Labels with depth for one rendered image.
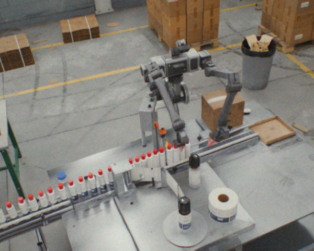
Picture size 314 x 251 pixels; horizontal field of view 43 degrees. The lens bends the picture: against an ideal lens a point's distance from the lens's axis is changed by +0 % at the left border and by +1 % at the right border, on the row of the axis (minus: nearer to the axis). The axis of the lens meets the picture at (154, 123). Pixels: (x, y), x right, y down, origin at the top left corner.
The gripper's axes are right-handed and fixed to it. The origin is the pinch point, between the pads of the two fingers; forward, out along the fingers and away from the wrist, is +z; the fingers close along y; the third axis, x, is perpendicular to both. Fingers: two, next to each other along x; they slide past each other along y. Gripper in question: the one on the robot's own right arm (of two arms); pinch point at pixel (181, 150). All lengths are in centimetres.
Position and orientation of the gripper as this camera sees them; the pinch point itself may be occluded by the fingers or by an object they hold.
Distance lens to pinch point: 293.5
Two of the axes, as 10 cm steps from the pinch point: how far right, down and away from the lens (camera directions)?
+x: -3.9, -5.4, 7.5
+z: 0.8, 7.9, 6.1
